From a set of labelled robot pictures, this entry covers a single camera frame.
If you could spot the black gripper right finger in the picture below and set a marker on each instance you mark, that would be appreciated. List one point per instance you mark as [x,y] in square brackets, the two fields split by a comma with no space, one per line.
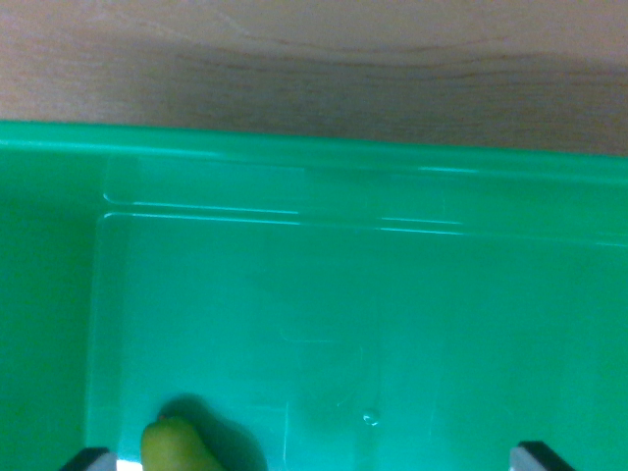
[535,460]

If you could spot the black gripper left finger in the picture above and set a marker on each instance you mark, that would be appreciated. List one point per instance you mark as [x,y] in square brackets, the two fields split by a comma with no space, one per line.
[93,461]

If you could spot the yellow-green toy pear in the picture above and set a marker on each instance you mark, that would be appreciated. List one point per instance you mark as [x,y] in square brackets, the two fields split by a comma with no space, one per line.
[172,449]

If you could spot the green plastic bin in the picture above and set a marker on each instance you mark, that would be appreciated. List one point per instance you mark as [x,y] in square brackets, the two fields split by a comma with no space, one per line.
[343,304]

